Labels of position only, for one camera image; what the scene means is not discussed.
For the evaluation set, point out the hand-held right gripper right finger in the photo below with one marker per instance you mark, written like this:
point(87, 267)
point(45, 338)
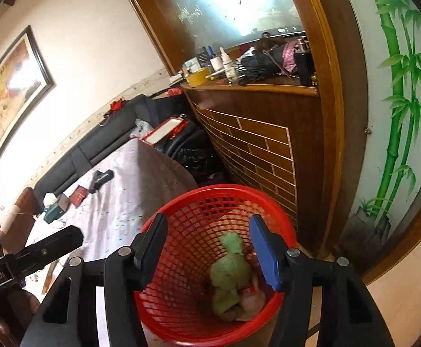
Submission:
point(264, 256)

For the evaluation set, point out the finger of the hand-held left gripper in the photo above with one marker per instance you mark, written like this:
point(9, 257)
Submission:
point(51, 244)

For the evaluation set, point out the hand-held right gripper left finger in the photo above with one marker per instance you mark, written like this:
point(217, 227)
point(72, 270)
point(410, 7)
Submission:
point(152, 251)

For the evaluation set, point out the red plastic mesh basket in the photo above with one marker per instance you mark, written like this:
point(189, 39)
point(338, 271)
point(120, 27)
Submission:
point(196, 202)

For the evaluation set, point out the green tissue box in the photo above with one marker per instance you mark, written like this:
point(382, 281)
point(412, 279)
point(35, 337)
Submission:
point(53, 214)

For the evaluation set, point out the dark wooden chair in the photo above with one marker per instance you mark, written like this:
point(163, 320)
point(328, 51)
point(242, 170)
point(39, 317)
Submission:
point(1, 321)

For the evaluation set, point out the crumpled pink white wrapper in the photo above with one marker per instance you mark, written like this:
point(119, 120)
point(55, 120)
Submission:
point(252, 302)

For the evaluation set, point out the brown armchair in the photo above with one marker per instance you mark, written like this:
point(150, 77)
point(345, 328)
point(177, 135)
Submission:
point(22, 206)

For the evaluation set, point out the dark red packet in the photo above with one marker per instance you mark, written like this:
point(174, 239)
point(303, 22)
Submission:
point(78, 196)

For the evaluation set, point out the floral lilac tablecloth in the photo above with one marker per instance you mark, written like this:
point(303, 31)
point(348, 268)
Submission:
point(131, 195)

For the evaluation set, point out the black elongated case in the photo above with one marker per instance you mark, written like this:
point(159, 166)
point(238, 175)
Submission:
point(100, 180)

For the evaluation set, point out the black sofa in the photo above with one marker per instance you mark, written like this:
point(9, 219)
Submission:
point(98, 141)

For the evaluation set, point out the black bag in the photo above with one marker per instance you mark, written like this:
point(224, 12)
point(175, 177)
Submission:
point(192, 144)

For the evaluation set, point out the red and white flat box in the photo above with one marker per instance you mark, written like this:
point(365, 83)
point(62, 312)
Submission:
point(161, 132)

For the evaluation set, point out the clear plastic bag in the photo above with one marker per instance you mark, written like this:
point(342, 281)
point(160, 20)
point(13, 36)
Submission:
point(142, 128)

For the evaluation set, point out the red ornament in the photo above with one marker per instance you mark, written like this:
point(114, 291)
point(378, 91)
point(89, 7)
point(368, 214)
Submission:
point(116, 106)

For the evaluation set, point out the framed landscape painting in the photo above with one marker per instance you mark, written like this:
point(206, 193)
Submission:
point(11, 94)

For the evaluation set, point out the yellow box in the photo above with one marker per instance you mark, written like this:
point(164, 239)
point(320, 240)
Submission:
point(198, 76)

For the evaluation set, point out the white cup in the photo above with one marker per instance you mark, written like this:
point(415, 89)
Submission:
point(216, 64)

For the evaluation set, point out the white spray bottle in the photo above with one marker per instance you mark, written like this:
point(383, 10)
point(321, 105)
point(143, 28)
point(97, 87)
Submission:
point(225, 61)

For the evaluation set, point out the pink cloth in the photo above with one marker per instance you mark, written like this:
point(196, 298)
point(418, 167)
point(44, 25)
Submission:
point(289, 58)

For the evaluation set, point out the etched glass panel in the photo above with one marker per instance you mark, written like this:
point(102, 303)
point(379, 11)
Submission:
point(232, 7)

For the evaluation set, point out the bamboo painted wall panel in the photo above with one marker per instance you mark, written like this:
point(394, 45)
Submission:
point(395, 115)

